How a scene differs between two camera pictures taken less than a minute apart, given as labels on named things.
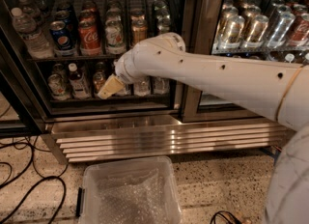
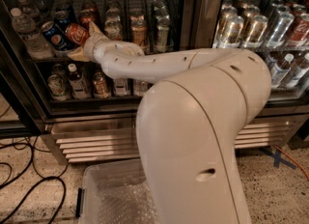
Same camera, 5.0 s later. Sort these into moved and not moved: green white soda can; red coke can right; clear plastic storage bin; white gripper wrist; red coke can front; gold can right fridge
Moved: red coke can front; white gripper wrist
Not moved: red coke can right; gold can right fridge; clear plastic storage bin; green white soda can
